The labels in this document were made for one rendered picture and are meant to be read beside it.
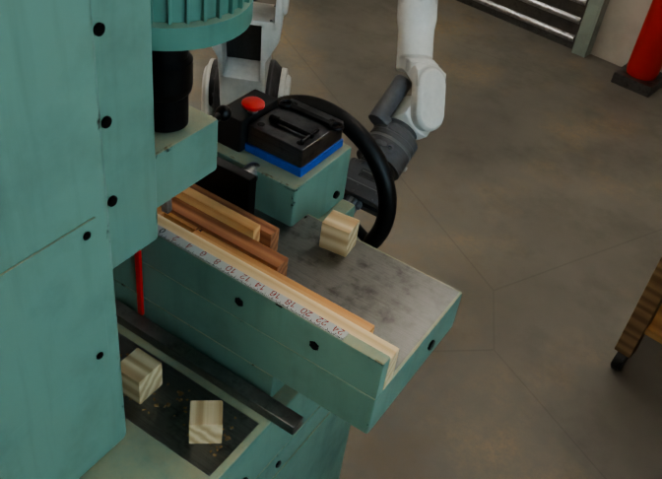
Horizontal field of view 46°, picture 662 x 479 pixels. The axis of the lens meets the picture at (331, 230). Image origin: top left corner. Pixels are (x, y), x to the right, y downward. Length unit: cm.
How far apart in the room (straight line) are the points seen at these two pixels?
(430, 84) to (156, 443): 79
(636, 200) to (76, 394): 245
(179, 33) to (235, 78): 104
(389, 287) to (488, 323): 133
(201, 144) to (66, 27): 34
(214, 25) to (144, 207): 19
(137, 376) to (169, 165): 24
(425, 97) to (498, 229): 127
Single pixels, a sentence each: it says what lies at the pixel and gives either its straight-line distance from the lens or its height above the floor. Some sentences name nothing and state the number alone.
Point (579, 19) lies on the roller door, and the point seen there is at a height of 15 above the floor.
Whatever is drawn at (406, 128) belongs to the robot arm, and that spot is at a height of 82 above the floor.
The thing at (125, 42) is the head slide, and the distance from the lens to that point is 67.
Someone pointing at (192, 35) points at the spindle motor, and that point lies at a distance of 73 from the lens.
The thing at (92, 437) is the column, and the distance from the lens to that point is 84.
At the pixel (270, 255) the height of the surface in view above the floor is 94.
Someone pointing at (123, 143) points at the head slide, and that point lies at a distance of 72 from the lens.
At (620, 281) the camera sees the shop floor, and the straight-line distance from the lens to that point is 257.
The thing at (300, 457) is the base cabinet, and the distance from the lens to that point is 108.
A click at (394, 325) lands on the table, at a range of 89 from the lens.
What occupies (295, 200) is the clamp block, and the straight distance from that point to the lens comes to 98.
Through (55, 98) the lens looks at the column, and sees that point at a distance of 58.
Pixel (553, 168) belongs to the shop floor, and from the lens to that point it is 299.
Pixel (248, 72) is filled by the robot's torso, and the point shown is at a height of 70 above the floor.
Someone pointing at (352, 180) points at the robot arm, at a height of 76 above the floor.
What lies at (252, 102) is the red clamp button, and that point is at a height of 103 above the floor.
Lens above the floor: 153
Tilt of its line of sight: 39 degrees down
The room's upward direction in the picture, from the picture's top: 9 degrees clockwise
